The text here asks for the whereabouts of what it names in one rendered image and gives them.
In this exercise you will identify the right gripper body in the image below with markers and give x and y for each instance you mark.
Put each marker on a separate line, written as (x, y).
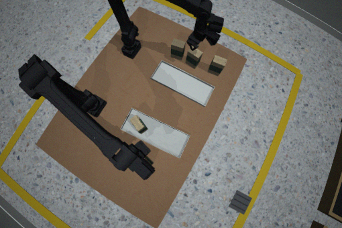
(143, 148)

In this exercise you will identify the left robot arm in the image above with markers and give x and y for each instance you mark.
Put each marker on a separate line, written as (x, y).
(201, 9)

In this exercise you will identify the white shallow rectangular tray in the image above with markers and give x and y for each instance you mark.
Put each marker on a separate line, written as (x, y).
(183, 83)
(158, 134)

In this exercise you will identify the brown and green rectangular block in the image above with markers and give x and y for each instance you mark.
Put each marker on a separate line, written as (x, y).
(177, 49)
(148, 160)
(217, 65)
(193, 58)
(138, 124)

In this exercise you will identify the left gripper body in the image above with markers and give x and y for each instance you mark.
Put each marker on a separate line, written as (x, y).
(192, 37)

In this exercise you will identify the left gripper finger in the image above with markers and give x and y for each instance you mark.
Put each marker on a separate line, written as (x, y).
(195, 46)

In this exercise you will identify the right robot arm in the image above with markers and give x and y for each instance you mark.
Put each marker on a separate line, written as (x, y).
(40, 78)

